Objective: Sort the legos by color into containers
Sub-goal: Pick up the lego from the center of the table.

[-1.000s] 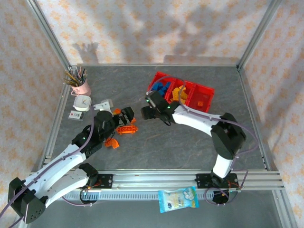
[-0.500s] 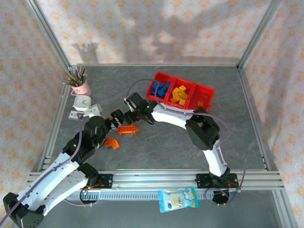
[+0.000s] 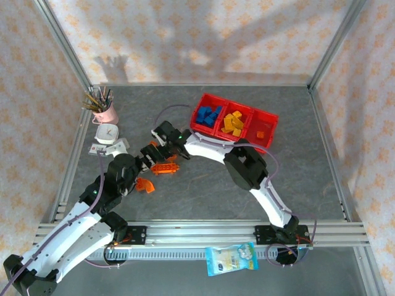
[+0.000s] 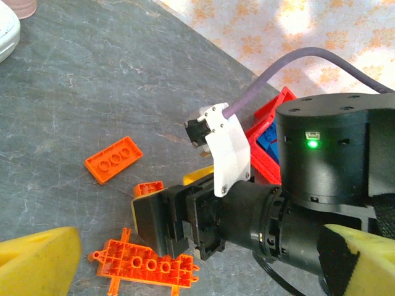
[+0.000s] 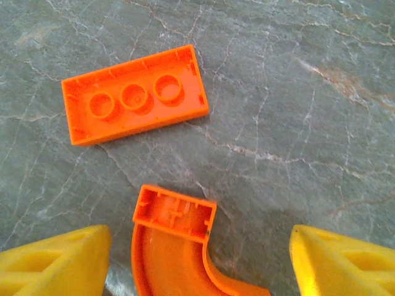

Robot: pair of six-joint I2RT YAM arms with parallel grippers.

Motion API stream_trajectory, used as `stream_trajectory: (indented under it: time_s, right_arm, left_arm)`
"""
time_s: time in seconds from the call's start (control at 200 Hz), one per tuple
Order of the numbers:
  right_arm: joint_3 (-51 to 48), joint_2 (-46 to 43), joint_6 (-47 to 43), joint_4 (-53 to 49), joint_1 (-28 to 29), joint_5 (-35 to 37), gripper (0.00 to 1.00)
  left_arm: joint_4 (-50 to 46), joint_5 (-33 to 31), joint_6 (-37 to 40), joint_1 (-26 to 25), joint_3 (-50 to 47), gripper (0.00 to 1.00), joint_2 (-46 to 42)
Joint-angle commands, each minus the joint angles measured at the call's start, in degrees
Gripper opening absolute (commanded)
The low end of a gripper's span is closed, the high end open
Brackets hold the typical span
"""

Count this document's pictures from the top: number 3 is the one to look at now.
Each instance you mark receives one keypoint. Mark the red plastic bin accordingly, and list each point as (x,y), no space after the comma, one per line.
(243,108)
(262,121)
(208,100)

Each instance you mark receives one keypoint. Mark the orange curved lego piece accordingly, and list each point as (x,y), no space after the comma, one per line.
(150,186)

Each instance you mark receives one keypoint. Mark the aluminium table edge rail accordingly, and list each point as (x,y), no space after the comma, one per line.
(318,114)
(75,138)

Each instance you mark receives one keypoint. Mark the dark pencil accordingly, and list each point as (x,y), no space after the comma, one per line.
(109,98)

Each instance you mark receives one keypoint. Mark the pink pencil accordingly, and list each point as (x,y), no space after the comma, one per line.
(103,95)

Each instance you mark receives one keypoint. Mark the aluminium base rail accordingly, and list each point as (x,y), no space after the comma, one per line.
(200,234)

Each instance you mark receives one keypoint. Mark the long orange lego chassis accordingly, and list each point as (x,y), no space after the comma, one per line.
(165,168)

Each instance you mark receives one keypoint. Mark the yellow pencil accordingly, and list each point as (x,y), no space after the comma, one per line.
(91,99)
(89,107)

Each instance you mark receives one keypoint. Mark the white blue snack bag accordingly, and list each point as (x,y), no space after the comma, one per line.
(231,259)

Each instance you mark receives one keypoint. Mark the aluminium frame post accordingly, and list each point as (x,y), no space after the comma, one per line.
(64,46)
(335,46)

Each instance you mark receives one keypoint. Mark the pink pencil cup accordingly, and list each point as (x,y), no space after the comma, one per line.
(106,115)

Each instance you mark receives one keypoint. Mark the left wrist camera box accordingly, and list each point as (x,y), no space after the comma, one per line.
(118,147)

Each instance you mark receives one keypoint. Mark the white card red logo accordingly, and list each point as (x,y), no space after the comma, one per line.
(96,149)

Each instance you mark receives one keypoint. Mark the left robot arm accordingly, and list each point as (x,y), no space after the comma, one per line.
(71,237)

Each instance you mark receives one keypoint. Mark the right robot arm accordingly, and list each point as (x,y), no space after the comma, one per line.
(247,169)

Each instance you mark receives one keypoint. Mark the white square clock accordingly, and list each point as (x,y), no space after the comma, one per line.
(106,133)

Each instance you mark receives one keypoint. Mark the yellow rounded lego piece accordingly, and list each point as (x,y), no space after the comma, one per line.
(224,131)

